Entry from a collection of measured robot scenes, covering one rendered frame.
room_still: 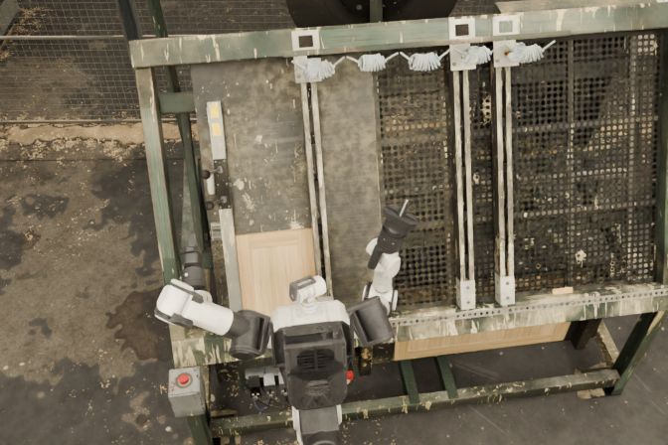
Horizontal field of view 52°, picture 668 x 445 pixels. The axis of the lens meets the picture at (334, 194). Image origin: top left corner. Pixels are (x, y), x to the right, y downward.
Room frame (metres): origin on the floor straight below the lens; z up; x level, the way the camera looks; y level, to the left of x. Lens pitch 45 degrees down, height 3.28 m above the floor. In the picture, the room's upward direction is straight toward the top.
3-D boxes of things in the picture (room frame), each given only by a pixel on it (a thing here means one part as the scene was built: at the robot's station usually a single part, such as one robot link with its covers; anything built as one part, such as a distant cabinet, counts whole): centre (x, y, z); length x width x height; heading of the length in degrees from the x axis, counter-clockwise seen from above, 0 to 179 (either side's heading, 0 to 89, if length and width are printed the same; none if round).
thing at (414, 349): (1.92, -0.75, 0.53); 0.90 x 0.02 x 0.55; 98
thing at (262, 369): (1.47, 0.15, 0.69); 0.50 x 0.14 x 0.24; 98
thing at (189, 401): (1.34, 0.58, 0.84); 0.12 x 0.12 x 0.18; 8
